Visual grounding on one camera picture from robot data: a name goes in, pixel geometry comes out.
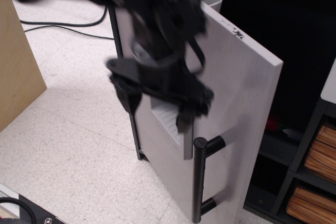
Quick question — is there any black door handle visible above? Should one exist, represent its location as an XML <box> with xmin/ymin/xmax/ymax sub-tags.
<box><xmin>191</xmin><ymin>136</ymin><xmax>226</xmax><ymax>223</ymax></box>

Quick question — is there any black braided cable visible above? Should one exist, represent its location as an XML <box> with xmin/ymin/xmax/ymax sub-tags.
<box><xmin>0</xmin><ymin>196</ymin><xmax>33</xmax><ymax>224</ymax></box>

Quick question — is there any wicker basket upper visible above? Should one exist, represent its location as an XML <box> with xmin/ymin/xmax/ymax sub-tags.
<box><xmin>304</xmin><ymin>120</ymin><xmax>335</xmax><ymax>183</ymax></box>

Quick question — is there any black floor cable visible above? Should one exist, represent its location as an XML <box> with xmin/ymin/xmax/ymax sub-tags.
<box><xmin>19</xmin><ymin>3</ymin><xmax>115</xmax><ymax>40</ymax></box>

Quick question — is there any light wooden panel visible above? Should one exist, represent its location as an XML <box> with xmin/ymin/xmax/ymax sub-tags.
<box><xmin>1</xmin><ymin>0</ymin><xmax>47</xmax><ymax>130</ymax></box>

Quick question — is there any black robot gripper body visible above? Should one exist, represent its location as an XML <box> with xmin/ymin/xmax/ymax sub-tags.
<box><xmin>106</xmin><ymin>37</ymin><xmax>215</xmax><ymax>112</ymax></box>

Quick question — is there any wicker basket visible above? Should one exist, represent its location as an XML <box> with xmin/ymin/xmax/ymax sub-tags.
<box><xmin>304</xmin><ymin>120</ymin><xmax>335</xmax><ymax>183</ymax></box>
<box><xmin>286</xmin><ymin>180</ymin><xmax>335</xmax><ymax>224</ymax></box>

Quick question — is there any wicker basket lower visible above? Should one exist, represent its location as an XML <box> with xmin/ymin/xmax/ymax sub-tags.
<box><xmin>286</xmin><ymin>180</ymin><xmax>335</xmax><ymax>224</ymax></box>

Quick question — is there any black metal base plate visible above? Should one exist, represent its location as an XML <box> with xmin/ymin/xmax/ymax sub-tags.
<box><xmin>18</xmin><ymin>195</ymin><xmax>64</xmax><ymax>224</ymax></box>

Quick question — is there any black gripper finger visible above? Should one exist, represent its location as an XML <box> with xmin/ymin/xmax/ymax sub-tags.
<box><xmin>175</xmin><ymin>100</ymin><xmax>212</xmax><ymax>133</ymax></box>
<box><xmin>110</xmin><ymin>74</ymin><xmax>142</xmax><ymax>114</ymax></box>

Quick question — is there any red toy chili pepper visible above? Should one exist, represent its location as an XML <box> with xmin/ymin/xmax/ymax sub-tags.
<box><xmin>265</xmin><ymin>115</ymin><xmax>289</xmax><ymax>132</ymax></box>

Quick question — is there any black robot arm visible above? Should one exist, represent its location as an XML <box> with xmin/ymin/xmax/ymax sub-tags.
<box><xmin>19</xmin><ymin>0</ymin><xmax>214</xmax><ymax>132</ymax></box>

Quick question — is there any grey toy fridge door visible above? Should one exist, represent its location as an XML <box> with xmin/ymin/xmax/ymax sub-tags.
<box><xmin>108</xmin><ymin>0</ymin><xmax>284</xmax><ymax>224</ymax></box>

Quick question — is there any grey side shelf unit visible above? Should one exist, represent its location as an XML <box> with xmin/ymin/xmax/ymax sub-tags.
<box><xmin>270</xmin><ymin>58</ymin><xmax>336</xmax><ymax>224</ymax></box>

